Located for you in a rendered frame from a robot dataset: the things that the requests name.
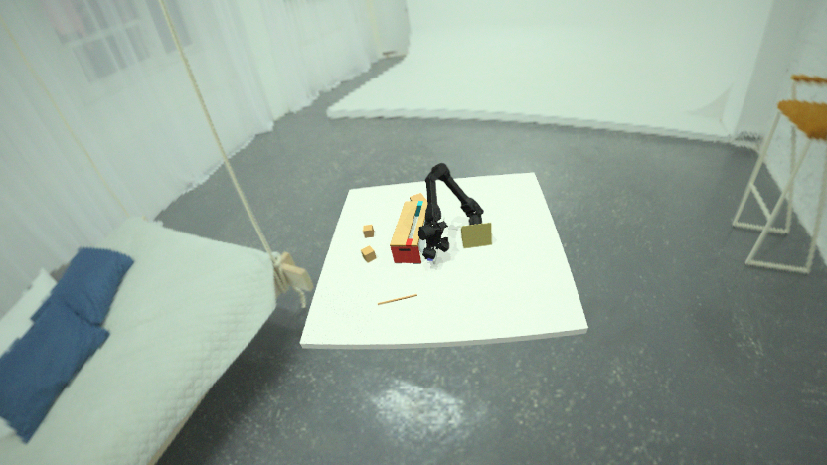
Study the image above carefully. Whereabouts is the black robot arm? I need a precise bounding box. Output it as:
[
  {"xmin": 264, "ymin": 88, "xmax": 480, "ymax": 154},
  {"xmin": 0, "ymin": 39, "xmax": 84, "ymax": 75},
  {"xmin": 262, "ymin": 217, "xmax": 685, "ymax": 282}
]
[{"xmin": 418, "ymin": 163, "xmax": 484, "ymax": 252}]

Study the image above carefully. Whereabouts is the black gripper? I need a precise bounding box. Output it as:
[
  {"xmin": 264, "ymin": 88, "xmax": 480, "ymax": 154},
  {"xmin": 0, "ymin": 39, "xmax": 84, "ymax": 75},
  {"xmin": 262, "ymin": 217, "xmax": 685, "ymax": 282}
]
[{"xmin": 422, "ymin": 237, "xmax": 441, "ymax": 259}]

